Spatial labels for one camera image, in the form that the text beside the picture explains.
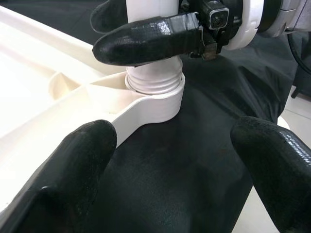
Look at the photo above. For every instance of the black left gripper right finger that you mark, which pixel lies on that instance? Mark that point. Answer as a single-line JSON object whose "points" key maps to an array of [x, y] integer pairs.
{"points": [[279, 174]]}

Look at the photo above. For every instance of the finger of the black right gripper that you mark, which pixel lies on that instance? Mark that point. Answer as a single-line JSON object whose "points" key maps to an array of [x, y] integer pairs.
{"points": [[109, 17], [145, 43]]}

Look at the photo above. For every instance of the white round floor stand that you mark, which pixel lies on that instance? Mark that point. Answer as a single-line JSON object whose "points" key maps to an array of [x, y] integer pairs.
{"points": [[283, 123]]}

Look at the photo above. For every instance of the white plastic table top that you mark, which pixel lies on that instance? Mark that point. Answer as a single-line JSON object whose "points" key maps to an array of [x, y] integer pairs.
{"points": [[48, 85]]}

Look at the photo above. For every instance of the white plastic table leg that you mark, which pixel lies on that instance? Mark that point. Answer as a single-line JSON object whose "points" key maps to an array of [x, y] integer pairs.
{"points": [[155, 80]]}

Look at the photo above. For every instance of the black metal table leg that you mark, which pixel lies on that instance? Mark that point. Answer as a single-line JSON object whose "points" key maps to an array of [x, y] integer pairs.
{"points": [[295, 91]]}

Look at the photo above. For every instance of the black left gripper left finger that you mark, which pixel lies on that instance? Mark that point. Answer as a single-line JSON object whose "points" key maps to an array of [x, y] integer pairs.
{"points": [[60, 184]]}

